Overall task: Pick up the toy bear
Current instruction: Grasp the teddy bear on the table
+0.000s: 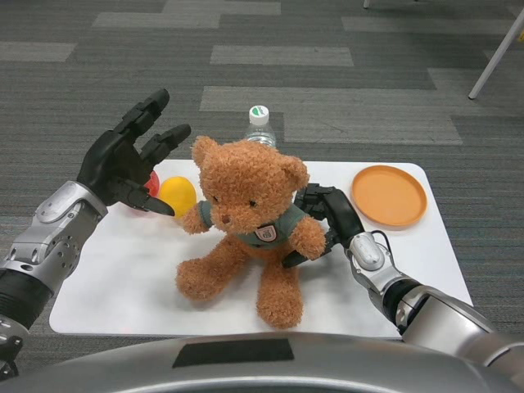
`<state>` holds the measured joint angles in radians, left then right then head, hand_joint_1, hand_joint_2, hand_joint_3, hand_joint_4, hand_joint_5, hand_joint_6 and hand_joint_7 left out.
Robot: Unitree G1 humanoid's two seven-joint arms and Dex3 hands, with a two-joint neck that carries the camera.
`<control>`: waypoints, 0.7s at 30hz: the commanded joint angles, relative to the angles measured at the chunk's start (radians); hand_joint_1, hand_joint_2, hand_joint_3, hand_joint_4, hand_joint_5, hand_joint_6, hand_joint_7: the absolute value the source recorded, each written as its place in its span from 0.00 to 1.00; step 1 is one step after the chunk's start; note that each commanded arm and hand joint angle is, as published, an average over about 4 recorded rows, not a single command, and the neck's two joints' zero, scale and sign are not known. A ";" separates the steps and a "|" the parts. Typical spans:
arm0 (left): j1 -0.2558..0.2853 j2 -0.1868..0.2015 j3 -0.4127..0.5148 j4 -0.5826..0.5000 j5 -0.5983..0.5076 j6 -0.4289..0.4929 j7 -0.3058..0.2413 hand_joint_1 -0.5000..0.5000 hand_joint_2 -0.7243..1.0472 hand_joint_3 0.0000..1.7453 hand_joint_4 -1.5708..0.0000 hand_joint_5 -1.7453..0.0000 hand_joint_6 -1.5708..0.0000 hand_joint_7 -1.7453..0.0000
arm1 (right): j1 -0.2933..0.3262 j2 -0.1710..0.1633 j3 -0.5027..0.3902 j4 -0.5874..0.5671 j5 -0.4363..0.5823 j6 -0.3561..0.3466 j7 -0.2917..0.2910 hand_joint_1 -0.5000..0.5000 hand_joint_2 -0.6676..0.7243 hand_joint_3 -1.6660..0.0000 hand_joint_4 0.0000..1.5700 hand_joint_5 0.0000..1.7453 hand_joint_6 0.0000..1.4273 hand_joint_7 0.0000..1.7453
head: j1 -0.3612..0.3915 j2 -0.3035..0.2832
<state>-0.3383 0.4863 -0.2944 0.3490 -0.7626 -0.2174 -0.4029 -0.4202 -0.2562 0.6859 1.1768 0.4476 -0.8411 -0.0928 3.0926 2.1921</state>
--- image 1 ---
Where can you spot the white slanted table leg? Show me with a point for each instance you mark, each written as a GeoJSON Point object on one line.
{"type": "Point", "coordinates": [495, 53]}

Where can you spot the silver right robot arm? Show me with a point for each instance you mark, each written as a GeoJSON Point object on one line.
{"type": "Point", "coordinates": [442, 315]}

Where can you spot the clear water bottle white cap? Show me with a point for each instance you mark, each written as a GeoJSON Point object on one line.
{"type": "Point", "coordinates": [259, 131]}

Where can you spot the red apple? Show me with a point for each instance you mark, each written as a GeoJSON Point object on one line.
{"type": "Point", "coordinates": [154, 184]}

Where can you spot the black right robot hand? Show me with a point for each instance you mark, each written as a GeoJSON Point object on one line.
{"type": "Point", "coordinates": [341, 217]}

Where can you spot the silver robot chest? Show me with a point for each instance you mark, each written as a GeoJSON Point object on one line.
{"type": "Point", "coordinates": [123, 368]}

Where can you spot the orange round plate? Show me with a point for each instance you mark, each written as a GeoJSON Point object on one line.
{"type": "Point", "coordinates": [389, 196]}

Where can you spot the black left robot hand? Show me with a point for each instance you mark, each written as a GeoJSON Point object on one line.
{"type": "Point", "coordinates": [114, 163]}

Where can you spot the yellow lemon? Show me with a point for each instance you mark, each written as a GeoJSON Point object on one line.
{"type": "Point", "coordinates": [178, 190]}

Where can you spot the brown teddy bear green shirt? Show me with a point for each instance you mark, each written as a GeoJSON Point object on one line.
{"type": "Point", "coordinates": [245, 180]}

